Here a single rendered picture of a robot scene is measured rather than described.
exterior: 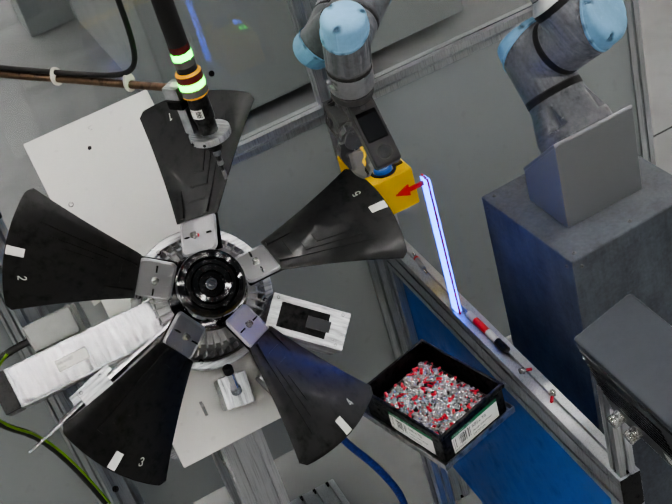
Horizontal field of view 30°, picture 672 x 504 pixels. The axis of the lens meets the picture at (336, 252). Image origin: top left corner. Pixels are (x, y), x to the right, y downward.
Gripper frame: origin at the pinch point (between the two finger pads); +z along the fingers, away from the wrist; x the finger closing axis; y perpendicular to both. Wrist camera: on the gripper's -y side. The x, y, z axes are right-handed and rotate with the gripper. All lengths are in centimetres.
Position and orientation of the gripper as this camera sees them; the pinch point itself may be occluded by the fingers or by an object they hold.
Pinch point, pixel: (367, 175)
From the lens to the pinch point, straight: 218.7
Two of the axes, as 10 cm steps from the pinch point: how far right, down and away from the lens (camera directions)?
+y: -4.5, -6.8, 5.8
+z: 1.0, 6.1, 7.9
